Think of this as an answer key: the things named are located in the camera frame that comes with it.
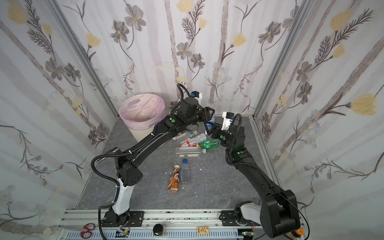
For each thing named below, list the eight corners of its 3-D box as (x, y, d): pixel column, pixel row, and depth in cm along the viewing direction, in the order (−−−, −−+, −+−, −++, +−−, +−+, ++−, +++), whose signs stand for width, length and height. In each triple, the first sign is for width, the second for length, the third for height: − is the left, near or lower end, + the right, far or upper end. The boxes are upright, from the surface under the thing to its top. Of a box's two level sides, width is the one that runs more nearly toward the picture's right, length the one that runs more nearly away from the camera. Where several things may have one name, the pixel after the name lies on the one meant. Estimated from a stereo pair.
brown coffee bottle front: (168, 193, 84) (167, 190, 80) (171, 167, 94) (170, 163, 90) (178, 193, 84) (177, 190, 80) (180, 167, 94) (179, 163, 90)
